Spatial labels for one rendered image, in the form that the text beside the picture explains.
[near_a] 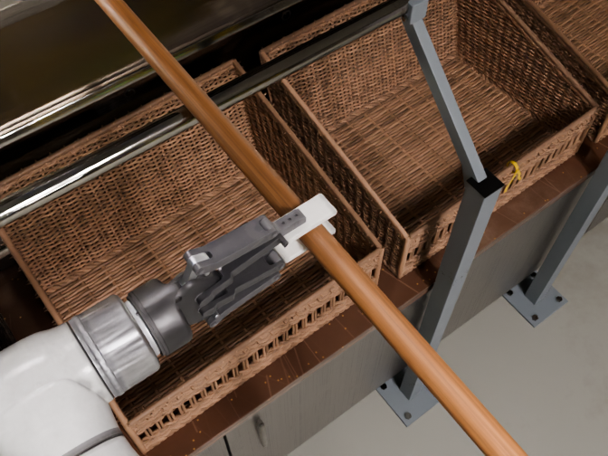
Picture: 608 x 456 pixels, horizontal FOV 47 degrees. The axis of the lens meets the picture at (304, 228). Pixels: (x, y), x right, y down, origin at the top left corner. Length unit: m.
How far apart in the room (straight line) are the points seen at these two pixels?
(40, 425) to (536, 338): 1.64
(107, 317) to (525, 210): 1.09
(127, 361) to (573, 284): 1.72
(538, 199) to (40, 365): 1.19
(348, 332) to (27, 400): 0.82
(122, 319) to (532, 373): 1.53
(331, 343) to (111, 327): 0.75
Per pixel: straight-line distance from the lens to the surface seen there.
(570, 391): 2.09
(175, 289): 0.71
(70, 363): 0.69
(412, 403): 1.96
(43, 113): 1.28
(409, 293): 1.44
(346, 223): 1.36
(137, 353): 0.70
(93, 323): 0.70
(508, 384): 2.04
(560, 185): 1.67
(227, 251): 0.70
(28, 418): 0.68
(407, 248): 1.35
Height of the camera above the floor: 1.84
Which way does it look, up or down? 57 degrees down
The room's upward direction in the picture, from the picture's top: straight up
